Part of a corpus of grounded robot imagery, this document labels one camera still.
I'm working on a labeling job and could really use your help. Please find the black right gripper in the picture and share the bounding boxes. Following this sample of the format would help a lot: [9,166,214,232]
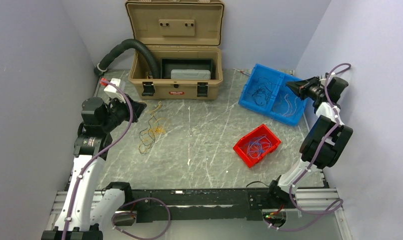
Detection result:
[285,76,326,101]

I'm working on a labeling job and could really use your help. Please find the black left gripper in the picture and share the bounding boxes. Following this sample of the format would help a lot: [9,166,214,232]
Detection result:
[101,93,147,132]

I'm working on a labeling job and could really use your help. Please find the yellow cable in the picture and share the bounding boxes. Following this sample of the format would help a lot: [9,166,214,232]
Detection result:
[273,94,303,118]

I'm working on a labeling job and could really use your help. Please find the blue yellow black cables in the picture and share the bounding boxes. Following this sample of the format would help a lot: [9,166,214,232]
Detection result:
[137,100,169,156]

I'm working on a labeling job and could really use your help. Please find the black cable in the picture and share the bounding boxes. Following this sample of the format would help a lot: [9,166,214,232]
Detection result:
[251,76,275,108]

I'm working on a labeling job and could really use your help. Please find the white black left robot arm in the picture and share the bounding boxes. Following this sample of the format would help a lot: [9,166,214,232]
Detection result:
[41,96,147,240]

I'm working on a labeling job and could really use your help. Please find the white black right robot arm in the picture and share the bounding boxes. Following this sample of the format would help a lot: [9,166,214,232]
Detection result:
[265,76,353,208]

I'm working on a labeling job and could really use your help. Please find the black left toolbox latch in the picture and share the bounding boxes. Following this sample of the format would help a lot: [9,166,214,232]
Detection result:
[141,82,156,97]

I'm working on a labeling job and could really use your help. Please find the black toolbox latch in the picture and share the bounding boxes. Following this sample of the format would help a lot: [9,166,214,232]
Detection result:
[197,82,209,98]
[141,82,156,97]

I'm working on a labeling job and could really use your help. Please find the blue divided plastic bin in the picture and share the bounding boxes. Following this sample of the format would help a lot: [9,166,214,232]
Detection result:
[238,63,307,127]

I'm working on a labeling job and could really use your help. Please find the black tray in toolbox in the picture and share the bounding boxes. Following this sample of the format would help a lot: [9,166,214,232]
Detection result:
[160,58,216,79]

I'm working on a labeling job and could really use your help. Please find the small red screwdriver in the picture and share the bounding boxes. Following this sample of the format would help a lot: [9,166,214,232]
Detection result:
[234,68,248,75]

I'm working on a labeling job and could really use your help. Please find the grey case in toolbox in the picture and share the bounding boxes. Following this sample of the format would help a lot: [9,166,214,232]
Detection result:
[170,69,211,80]

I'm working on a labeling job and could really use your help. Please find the red plastic bin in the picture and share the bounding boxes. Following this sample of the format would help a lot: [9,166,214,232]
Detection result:
[233,124,282,168]

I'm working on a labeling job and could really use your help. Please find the black right toolbox latch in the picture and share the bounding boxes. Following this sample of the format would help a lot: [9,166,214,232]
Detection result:
[197,82,209,98]

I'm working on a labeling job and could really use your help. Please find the tan plastic toolbox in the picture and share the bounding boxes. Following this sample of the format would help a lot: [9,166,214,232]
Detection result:
[125,0,225,100]

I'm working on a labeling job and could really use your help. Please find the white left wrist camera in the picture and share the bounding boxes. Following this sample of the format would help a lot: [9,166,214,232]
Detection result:
[100,77,126,103]

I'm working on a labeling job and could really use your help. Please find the black corrugated hose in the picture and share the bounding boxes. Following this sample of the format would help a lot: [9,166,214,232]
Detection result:
[94,38,162,80]

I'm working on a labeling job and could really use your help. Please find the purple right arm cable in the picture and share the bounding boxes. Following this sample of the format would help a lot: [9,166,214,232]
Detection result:
[262,62,352,232]

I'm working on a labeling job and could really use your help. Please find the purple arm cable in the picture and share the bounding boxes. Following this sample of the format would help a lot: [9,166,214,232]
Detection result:
[262,62,352,232]
[60,79,172,240]

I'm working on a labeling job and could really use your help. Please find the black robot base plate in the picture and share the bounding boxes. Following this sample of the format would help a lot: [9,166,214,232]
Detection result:
[117,187,294,223]

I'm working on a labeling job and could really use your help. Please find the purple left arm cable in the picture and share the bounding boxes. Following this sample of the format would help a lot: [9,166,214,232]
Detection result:
[60,79,172,240]

